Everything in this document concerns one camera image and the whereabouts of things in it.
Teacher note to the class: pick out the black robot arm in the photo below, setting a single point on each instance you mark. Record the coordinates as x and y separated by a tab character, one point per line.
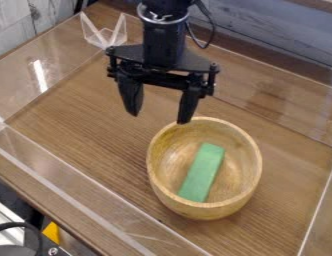
169	12

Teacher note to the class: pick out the yellow sticker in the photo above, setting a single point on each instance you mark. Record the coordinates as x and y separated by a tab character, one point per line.
51	232

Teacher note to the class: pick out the brown wooden bowl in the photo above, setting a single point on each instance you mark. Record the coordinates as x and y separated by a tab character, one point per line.
172	153

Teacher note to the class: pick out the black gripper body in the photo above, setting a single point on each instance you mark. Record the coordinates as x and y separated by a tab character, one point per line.
161	61

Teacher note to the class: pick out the clear acrylic corner bracket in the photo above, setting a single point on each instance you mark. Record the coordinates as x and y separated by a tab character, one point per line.
104	38

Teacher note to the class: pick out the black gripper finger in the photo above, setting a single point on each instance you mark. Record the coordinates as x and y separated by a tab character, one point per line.
132	93
188	105

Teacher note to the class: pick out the green rectangular block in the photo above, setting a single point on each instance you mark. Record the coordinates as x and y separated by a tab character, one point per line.
202	173

